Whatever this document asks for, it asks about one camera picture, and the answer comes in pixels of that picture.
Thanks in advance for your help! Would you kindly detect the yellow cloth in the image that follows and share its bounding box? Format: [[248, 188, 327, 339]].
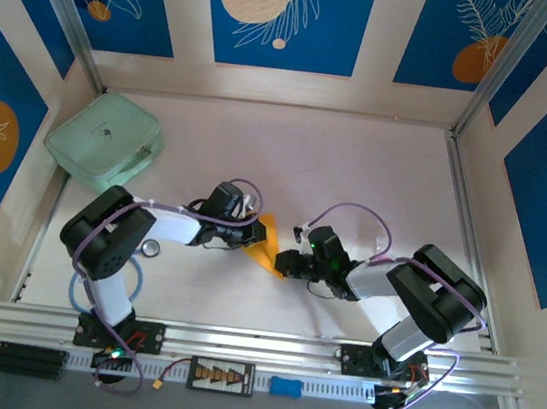
[[237, 209, 298, 282]]

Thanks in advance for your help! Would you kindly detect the blue sponge block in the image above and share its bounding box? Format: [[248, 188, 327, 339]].
[[268, 375, 305, 400]]

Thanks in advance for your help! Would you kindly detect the black power distribution board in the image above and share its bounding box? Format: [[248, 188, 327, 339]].
[[186, 355, 257, 398]]

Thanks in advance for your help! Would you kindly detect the mint green zip case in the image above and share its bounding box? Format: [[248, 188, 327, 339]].
[[37, 84, 172, 203]]

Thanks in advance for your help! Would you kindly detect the black ribbed box stack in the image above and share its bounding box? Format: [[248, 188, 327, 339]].
[[0, 340, 70, 383]]

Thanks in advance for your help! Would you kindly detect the aluminium mounting rail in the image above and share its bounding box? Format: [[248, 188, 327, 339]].
[[0, 289, 529, 408]]

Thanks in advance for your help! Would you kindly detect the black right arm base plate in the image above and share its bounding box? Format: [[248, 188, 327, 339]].
[[337, 343, 431, 387]]

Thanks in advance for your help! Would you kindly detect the grey slotted cable duct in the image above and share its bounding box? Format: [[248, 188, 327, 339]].
[[64, 342, 377, 409]]

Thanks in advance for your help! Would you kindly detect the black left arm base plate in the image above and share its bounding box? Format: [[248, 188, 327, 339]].
[[71, 312, 168, 357]]

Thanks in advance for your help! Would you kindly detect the black adapter board with wires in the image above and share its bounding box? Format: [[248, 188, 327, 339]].
[[370, 378, 427, 409], [87, 346, 135, 391]]

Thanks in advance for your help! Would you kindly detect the aluminium side rail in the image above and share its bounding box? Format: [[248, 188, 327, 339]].
[[416, 130, 525, 356], [11, 166, 71, 309]]

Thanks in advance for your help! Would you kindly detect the wire with yellow connector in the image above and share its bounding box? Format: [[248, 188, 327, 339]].
[[151, 354, 194, 397]]

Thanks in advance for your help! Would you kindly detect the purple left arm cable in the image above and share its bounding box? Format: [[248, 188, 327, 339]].
[[55, 158, 265, 409]]

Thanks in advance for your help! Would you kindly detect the aluminium frame post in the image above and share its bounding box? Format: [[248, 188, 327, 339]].
[[448, 0, 547, 154], [4, 0, 119, 96]]

